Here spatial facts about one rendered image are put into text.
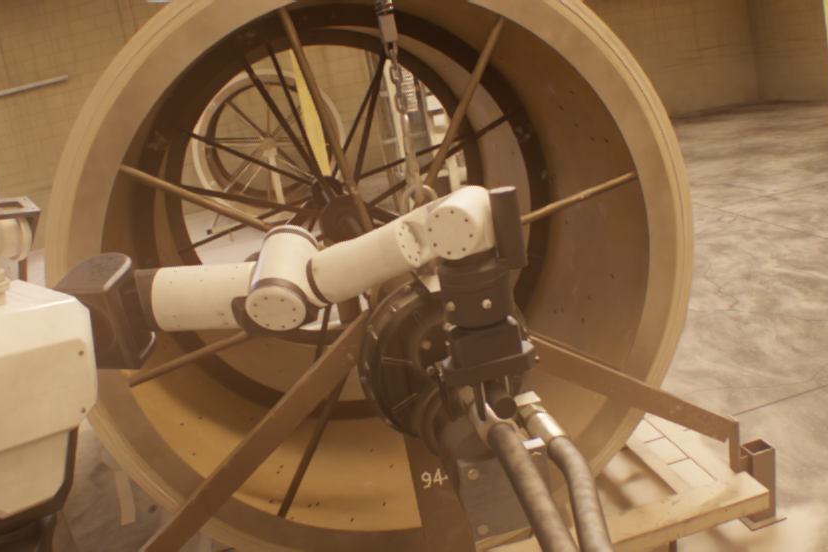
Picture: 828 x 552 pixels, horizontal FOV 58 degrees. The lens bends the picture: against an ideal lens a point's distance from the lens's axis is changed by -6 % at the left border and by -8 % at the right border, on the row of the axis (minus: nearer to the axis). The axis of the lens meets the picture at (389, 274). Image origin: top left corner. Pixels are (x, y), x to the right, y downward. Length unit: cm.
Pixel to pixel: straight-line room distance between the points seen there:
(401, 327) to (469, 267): 35
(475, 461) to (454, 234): 33
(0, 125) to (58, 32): 164
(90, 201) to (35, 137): 1068
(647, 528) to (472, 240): 137
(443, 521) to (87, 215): 113
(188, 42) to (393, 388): 99
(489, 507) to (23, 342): 64
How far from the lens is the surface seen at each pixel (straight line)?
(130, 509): 329
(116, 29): 1238
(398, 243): 98
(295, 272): 103
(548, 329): 291
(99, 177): 195
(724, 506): 223
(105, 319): 113
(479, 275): 95
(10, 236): 103
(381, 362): 129
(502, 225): 95
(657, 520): 219
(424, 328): 128
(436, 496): 196
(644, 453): 252
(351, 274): 101
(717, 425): 227
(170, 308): 111
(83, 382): 106
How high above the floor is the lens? 140
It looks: 14 degrees down
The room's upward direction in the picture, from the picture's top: 11 degrees counter-clockwise
